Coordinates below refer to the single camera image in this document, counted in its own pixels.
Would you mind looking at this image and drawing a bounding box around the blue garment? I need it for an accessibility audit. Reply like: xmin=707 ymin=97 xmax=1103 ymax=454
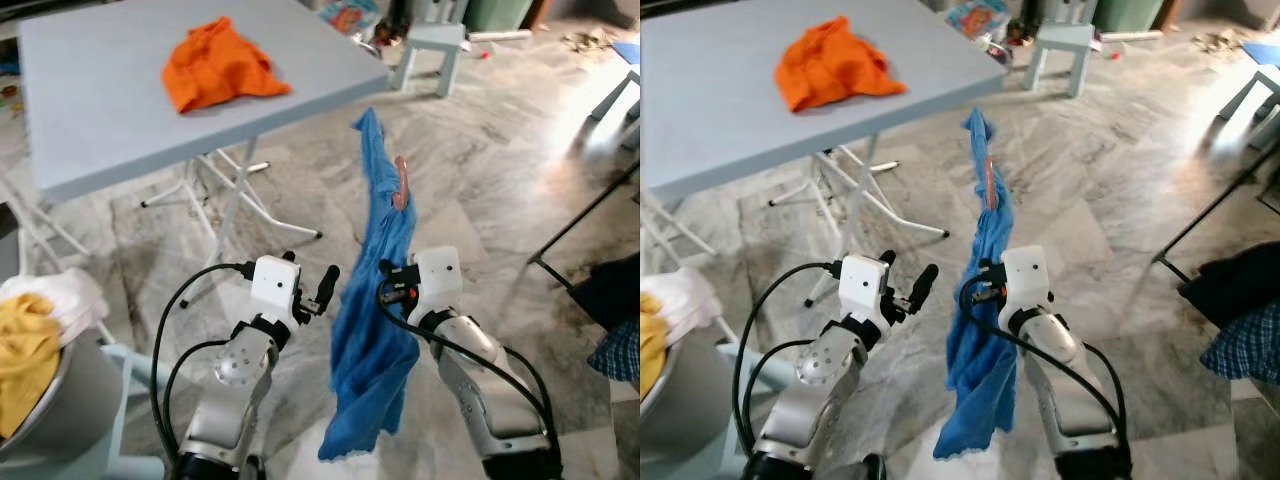
xmin=932 ymin=107 xmax=1022 ymax=461
xmin=318 ymin=107 xmax=422 ymax=463

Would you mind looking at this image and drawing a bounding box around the yellow garment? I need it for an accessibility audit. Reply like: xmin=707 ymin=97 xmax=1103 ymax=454
xmin=0 ymin=293 xmax=64 ymax=441
xmin=640 ymin=318 xmax=670 ymax=397

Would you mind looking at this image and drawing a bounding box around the orange garment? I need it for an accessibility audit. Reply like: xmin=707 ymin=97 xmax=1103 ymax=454
xmin=162 ymin=16 xmax=293 ymax=114
xmin=774 ymin=15 xmax=909 ymax=114

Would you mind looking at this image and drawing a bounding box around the white garment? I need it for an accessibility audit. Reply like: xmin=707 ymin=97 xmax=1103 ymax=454
xmin=0 ymin=268 xmax=110 ymax=347
xmin=640 ymin=265 xmax=724 ymax=350

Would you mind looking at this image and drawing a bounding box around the dark navy garment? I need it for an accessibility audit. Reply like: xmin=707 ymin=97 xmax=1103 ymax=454
xmin=570 ymin=255 xmax=641 ymax=332
xmin=1178 ymin=255 xmax=1280 ymax=332

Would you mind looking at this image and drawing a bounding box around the grey laundry bucket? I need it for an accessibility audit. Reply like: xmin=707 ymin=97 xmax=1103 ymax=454
xmin=640 ymin=335 xmax=747 ymax=463
xmin=0 ymin=330 xmax=127 ymax=467

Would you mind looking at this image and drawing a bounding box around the blue plaid shirt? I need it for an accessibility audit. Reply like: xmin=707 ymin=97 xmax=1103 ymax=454
xmin=588 ymin=318 xmax=641 ymax=387
xmin=1200 ymin=300 xmax=1280 ymax=387

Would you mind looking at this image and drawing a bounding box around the grey folding table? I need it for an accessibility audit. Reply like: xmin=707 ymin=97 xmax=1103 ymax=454
xmin=18 ymin=0 xmax=391 ymax=311
xmin=640 ymin=0 xmax=1009 ymax=307

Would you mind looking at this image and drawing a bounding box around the colourful cartoon print toy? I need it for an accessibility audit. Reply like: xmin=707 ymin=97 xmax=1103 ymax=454
xmin=320 ymin=0 xmax=382 ymax=37
xmin=945 ymin=0 xmax=1012 ymax=42

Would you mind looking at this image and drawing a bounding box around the grey folding chair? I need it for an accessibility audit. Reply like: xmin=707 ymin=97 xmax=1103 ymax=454
xmin=0 ymin=175 xmax=93 ymax=283

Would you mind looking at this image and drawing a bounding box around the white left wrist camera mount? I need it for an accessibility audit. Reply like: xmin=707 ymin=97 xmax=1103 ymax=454
xmin=250 ymin=255 xmax=303 ymax=327
xmin=838 ymin=254 xmax=891 ymax=324

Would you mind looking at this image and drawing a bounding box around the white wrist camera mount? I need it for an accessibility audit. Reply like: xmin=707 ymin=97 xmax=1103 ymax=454
xmin=838 ymin=254 xmax=891 ymax=324
xmin=250 ymin=255 xmax=303 ymax=327
xmin=412 ymin=247 xmax=464 ymax=317
xmin=1000 ymin=245 xmax=1054 ymax=314

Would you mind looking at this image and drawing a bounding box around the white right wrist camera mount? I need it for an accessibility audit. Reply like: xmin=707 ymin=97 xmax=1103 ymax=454
xmin=412 ymin=247 xmax=464 ymax=317
xmin=1000 ymin=245 xmax=1054 ymax=314

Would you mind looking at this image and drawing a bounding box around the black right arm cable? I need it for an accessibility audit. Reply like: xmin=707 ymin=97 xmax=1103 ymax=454
xmin=378 ymin=285 xmax=557 ymax=443
xmin=960 ymin=285 xmax=1129 ymax=443

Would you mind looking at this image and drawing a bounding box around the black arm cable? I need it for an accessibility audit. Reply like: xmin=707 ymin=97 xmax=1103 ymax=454
xmin=149 ymin=262 xmax=257 ymax=473
xmin=731 ymin=262 xmax=843 ymax=473
xmin=378 ymin=285 xmax=557 ymax=443
xmin=960 ymin=285 xmax=1129 ymax=443
xmin=163 ymin=340 xmax=233 ymax=453
xmin=740 ymin=338 xmax=813 ymax=453

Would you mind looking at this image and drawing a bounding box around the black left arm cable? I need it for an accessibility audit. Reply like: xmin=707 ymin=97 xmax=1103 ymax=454
xmin=149 ymin=262 xmax=257 ymax=473
xmin=740 ymin=338 xmax=813 ymax=453
xmin=163 ymin=340 xmax=233 ymax=453
xmin=731 ymin=262 xmax=843 ymax=473

